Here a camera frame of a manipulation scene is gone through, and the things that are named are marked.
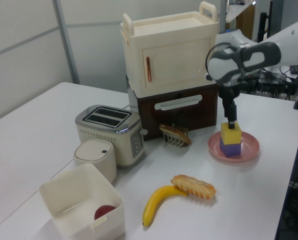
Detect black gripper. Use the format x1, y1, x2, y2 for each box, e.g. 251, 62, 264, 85
218, 84, 240, 130

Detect yellow cube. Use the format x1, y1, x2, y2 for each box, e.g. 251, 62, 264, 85
220, 121, 242, 146

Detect purple cube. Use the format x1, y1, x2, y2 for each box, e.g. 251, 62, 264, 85
219, 137, 242, 159

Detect black electronics box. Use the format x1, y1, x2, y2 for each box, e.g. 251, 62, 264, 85
238, 72, 262, 95

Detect pink plate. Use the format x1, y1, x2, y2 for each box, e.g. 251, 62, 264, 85
208, 129, 261, 164

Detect dark brown drawer box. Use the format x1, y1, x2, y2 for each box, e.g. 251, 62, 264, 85
136, 82, 219, 142

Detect metal toast rack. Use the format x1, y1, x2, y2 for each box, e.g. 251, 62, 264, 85
162, 123, 190, 149

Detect golden pastry bread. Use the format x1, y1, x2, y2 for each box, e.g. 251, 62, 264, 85
170, 174, 217, 200

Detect cream plastic toy cabinet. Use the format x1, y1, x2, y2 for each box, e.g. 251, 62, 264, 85
120, 1, 220, 98

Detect black monitor stand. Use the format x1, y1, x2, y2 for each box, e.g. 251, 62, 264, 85
257, 0, 274, 42

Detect yellow banana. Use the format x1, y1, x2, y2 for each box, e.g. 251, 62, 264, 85
142, 185, 189, 227

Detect cream chrome toaster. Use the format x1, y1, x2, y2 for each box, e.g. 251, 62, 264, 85
75, 104, 149, 168

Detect small cream lidded bin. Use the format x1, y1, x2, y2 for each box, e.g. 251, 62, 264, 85
73, 139, 118, 185

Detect red apple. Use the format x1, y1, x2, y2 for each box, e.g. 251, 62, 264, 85
93, 204, 117, 221

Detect white square plastic container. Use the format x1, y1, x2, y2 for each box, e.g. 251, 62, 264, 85
38, 163, 126, 238

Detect white drawer handle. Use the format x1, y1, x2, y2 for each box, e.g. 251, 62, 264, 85
154, 94, 203, 111

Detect black cable bundle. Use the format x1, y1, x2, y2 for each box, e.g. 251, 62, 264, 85
260, 67, 298, 101

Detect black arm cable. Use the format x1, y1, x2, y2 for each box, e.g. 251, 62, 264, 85
204, 42, 231, 81

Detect copper cabinet door handle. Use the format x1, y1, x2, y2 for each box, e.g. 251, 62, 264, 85
145, 56, 153, 83

